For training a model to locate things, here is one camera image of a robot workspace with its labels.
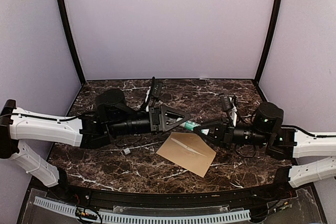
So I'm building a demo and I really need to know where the brown paper envelope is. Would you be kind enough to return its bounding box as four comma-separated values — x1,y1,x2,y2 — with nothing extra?
156,132,216,178

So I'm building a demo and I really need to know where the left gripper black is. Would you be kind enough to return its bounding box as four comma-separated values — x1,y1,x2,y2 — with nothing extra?
108,105,191,136

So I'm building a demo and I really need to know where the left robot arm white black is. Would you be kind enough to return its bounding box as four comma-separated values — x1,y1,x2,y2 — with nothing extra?
1,89,190,201

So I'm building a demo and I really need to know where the cream decorated letter paper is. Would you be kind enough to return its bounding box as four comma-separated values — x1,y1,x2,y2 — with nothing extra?
171,138,205,156

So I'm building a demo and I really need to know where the white slotted cable duct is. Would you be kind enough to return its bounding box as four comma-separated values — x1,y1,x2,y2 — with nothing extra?
34,196,251,223

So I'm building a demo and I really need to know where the small grey glue cap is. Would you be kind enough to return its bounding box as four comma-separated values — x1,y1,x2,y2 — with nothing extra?
123,148,131,155

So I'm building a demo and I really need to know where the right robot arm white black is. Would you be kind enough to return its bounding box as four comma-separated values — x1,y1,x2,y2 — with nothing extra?
193,102,335,200

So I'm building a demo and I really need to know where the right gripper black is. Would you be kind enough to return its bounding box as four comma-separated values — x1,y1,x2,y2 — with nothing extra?
193,116,270,150

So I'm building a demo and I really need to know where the green white glue stick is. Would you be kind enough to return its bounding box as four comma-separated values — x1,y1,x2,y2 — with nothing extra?
181,121,209,135

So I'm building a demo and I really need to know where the black front table rail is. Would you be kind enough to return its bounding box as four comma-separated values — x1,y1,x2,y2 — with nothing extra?
69,183,297,209

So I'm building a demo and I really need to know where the black frame post left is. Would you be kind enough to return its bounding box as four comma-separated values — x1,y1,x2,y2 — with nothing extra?
57,0,86,85

